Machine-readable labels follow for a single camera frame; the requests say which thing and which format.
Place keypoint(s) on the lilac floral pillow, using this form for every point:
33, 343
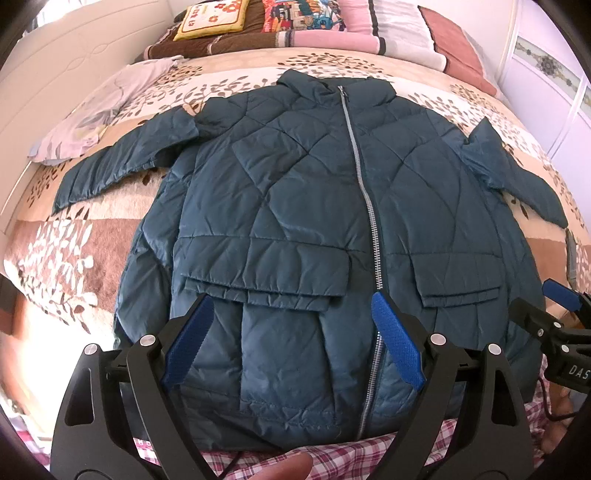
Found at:
83, 127

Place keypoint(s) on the pink plaid clothing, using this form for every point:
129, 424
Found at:
353, 460

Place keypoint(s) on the white wardrobe with ornament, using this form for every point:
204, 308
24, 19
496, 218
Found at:
548, 90

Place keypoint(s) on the brown pink striped blanket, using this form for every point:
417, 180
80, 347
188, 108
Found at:
394, 29

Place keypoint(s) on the person's right hand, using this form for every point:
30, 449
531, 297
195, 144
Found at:
560, 404

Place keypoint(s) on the cream padded headboard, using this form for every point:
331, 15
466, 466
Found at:
51, 70

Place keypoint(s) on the yellow flower cushion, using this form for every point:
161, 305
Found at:
212, 18

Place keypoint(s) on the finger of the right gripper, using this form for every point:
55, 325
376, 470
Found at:
562, 295
538, 323

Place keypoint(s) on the floral beige brown bedspread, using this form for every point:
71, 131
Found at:
69, 263

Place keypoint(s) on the dark teal quilted jacket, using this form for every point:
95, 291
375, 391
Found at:
291, 206

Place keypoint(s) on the dusty pink pillow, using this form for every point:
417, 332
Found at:
463, 60

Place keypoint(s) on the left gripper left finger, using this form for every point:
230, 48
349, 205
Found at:
92, 438

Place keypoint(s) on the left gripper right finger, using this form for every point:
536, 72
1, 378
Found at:
491, 439

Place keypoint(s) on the colourful patterned cushion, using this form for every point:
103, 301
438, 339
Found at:
302, 15

